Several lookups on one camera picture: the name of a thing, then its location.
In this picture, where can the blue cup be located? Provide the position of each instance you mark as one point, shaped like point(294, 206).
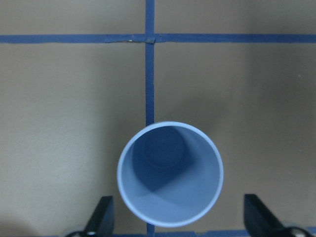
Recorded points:
point(170, 174)

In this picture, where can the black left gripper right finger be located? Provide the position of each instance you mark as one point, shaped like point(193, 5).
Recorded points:
point(259, 221)

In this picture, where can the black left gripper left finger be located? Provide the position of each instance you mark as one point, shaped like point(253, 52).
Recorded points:
point(101, 223)

